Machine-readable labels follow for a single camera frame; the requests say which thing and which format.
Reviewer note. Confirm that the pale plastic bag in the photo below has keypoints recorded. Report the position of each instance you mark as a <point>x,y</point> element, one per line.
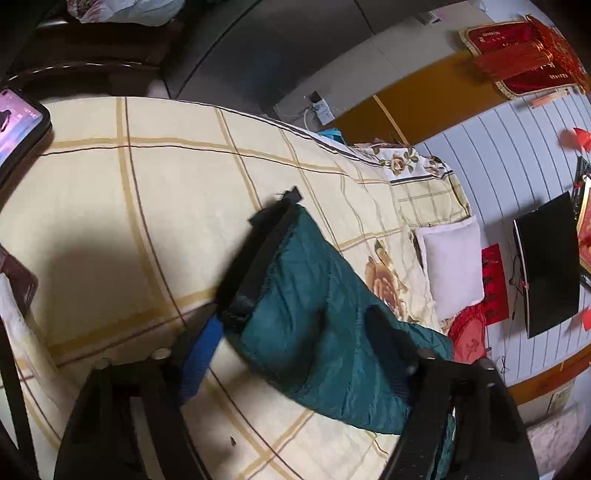
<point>124,10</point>

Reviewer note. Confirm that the red wall poster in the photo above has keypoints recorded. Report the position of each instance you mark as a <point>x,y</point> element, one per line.
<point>495,286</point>

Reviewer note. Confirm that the dark green padded jacket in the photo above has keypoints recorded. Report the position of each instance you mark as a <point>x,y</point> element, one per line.
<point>314,323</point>

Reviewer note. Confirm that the cream plaid floral bedsheet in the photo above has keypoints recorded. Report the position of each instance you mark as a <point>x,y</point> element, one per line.
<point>138,207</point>

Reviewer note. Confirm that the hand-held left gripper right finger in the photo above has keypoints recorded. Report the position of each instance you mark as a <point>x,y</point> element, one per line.
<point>388,341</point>

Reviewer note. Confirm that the pale pink floral cloth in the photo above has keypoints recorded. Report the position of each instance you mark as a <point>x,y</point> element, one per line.
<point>554,443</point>

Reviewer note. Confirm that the red paper wall decoration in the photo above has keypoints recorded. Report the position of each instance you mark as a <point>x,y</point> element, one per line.
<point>577,138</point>

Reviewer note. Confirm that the floral folded quilt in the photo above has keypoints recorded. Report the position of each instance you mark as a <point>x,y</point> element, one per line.
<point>406,164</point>

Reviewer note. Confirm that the dark wooden chair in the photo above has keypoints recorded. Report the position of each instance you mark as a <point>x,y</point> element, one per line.
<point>101,50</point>

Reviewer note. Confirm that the brown leather object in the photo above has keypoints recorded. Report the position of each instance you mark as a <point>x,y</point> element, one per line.
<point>18,277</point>

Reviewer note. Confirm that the smartphone with lit screen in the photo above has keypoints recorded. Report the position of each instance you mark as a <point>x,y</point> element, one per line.
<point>16,127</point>

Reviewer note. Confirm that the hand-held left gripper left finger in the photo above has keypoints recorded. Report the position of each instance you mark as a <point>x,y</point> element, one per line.
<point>203,355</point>

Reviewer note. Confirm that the white pillow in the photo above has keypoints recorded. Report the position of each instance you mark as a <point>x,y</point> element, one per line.
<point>452,267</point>

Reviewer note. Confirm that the black flat television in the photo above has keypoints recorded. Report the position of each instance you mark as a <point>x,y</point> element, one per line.
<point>549,263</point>

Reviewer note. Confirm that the teal cloth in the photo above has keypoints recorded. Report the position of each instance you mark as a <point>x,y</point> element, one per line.
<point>333,135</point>

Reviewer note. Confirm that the red heart-shaped cushion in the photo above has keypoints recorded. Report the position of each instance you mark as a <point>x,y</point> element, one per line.
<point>468,337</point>

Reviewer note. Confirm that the small red paper flag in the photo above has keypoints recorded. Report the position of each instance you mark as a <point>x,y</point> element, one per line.
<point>587,318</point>

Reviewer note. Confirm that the black metal pole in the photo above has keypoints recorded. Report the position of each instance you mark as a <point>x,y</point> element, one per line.
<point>14,392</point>

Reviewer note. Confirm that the red banner with gold fringe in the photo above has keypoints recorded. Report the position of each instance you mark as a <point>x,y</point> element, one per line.
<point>512,37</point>

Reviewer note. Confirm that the red tassel knot decoration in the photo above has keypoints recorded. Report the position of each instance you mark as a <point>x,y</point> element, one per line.
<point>549,46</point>

